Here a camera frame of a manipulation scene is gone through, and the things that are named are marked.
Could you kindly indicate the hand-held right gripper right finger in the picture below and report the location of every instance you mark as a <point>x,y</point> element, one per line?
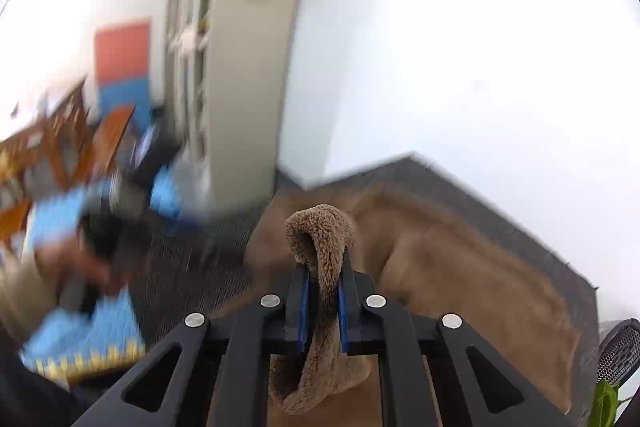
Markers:
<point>343,322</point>

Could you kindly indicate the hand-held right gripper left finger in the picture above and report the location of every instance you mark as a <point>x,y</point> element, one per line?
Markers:
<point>301,312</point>

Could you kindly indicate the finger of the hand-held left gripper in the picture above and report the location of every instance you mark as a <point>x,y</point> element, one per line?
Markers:
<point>160,152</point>

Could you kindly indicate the brown fleece sweater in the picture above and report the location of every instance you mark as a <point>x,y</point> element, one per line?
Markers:
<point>475,267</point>

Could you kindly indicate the person's left forearm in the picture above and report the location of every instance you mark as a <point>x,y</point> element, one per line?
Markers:
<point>20,297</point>

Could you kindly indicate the person's left hand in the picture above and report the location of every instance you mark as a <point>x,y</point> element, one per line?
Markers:
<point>75,267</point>

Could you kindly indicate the brown wooden furniture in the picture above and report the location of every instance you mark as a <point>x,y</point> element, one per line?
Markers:
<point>110,132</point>

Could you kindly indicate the beige cabinet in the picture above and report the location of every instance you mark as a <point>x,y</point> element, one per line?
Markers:
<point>250,82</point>

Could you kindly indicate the green tote bag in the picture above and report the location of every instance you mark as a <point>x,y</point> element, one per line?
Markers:
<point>605,407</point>

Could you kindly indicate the black mesh chair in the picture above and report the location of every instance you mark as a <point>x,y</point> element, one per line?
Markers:
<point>620,352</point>

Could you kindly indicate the red and blue wall panel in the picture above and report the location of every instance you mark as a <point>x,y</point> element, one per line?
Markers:
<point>122,52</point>

